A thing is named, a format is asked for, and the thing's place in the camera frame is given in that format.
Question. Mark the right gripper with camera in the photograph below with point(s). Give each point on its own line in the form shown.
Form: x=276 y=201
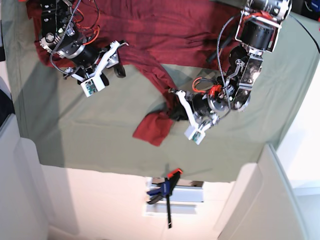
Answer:
x=90 y=62

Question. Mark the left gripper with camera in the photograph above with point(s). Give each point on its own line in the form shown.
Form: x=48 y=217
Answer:
x=199 y=109

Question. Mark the red long-sleeve T-shirt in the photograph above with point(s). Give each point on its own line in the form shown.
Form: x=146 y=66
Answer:
x=159 y=32

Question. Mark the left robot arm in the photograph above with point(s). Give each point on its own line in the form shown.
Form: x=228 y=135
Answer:
x=239 y=59

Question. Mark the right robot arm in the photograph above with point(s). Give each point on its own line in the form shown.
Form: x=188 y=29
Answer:
x=61 y=36

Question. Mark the green table cloth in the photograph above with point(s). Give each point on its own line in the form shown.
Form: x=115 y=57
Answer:
x=96 y=133

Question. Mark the blue black bar clamp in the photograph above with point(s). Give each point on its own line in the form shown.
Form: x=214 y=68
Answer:
x=164 y=191

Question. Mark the aluminium profile under table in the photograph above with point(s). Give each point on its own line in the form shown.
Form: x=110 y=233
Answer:
x=186 y=198

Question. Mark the white panel right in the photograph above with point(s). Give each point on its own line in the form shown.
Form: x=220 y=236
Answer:
x=262 y=204

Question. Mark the white panel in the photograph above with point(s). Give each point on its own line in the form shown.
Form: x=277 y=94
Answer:
x=262 y=204
x=25 y=207

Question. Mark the white panel left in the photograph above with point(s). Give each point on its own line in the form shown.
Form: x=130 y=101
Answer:
x=25 y=207

